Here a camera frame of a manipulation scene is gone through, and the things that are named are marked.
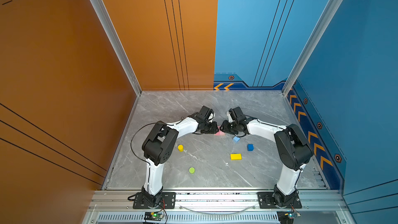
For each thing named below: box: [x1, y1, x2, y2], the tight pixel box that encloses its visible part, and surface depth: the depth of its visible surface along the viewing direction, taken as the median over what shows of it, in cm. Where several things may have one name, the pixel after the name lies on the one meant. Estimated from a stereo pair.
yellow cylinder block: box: [177, 144, 184, 152], surface depth 91 cm
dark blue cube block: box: [246, 143, 254, 152], surface depth 93 cm
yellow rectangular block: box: [230, 153, 243, 161], surface depth 89 cm
